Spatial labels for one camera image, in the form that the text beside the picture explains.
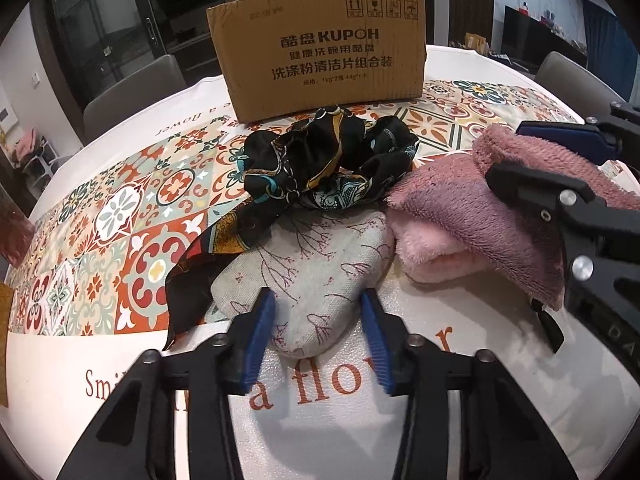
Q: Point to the blue curtain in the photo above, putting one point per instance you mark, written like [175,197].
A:
[605,45]

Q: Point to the beige printed oven mitt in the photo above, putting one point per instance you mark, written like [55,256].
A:
[310,270]

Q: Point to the pink fluffy towel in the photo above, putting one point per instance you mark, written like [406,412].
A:
[450,200]

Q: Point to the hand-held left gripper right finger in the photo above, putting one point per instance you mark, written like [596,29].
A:
[377,340]

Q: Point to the black patterned silk scarf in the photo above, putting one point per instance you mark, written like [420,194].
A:
[300,160]

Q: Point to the brown cardboard box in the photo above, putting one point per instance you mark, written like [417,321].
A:
[320,60]

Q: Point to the tile patterned tablecloth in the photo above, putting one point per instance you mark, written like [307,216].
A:
[125,210]

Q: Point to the dark slatted wall panel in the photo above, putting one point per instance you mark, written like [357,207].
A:
[472,0]

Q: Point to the black television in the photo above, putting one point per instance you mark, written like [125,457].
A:
[540,35]

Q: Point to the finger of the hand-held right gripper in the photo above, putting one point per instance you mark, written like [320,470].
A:
[545,192]
[565,135]

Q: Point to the grey dining chair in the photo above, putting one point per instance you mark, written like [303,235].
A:
[135,95]
[570,80]

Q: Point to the glass vase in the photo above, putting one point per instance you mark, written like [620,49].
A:
[10,230]

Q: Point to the white shoe rack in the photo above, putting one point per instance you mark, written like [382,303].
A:
[35,160]

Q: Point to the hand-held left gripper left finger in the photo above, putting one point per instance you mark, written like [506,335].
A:
[260,330]

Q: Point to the glass sliding door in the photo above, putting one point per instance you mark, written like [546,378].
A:
[100,20]

